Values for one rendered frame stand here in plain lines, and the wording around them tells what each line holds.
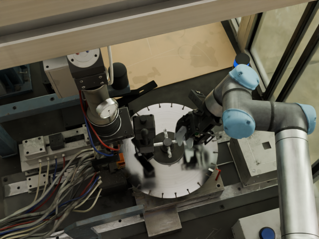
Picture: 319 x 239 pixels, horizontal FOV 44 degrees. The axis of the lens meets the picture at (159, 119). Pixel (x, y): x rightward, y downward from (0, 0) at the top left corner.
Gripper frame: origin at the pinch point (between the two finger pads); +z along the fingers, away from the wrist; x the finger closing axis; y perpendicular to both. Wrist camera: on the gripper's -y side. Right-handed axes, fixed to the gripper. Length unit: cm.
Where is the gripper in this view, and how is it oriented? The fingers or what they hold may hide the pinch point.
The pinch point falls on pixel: (177, 138)
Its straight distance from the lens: 126.0
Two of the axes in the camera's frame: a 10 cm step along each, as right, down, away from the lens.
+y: 0.8, 8.0, -5.9
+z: -4.8, 5.5, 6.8
